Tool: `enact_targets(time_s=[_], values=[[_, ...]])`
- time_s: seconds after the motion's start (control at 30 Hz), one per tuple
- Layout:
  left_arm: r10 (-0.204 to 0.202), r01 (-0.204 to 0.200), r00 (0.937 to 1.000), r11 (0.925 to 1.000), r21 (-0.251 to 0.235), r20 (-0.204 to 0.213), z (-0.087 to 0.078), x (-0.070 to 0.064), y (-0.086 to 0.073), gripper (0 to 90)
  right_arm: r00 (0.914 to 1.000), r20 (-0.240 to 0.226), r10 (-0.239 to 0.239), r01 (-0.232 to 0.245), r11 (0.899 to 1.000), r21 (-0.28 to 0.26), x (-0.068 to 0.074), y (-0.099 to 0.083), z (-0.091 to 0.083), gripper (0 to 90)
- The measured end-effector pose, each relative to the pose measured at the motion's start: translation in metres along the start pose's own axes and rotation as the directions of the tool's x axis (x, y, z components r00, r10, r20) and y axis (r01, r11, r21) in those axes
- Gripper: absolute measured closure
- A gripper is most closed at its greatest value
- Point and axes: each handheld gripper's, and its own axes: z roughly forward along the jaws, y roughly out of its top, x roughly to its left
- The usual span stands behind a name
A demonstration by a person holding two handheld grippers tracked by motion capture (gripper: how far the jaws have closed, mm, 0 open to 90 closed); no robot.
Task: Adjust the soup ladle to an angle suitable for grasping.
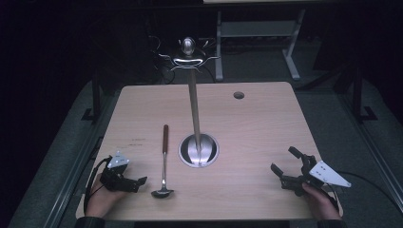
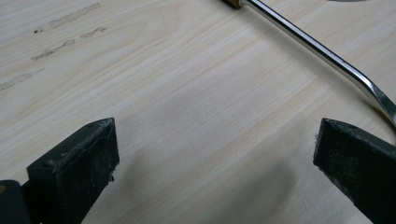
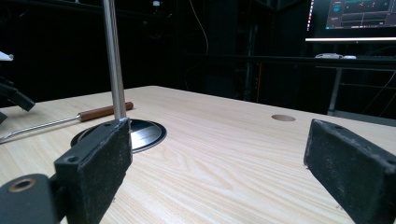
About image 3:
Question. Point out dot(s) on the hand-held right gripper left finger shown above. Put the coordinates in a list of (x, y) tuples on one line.
[(99, 165)]

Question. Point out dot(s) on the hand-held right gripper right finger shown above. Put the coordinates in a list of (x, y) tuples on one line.
[(351, 168)]

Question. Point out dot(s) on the round black stand base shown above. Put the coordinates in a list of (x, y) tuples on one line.
[(146, 133)]

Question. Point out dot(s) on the grey metal desk leg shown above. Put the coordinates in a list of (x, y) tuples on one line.
[(335, 90)]

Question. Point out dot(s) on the silver metal stand pole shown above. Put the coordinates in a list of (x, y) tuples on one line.
[(114, 59)]

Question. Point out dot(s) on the white device on shelf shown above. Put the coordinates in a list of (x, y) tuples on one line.
[(333, 56)]

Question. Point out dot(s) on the dark desk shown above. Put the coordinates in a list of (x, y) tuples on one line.
[(280, 59)]

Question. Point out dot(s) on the computer monitor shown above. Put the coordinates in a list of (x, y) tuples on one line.
[(355, 18)]

